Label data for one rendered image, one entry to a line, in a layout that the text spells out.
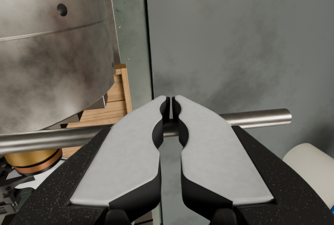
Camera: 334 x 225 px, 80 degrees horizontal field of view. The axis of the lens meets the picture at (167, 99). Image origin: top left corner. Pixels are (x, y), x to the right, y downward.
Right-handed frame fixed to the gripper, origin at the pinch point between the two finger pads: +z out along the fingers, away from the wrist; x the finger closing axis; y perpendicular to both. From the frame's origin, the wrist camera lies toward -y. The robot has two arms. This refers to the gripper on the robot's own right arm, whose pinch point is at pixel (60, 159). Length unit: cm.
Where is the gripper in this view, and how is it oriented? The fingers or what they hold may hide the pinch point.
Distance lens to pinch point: 43.9
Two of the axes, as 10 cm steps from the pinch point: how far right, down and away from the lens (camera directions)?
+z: 9.7, -1.4, 2.0
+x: 2.4, 4.5, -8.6
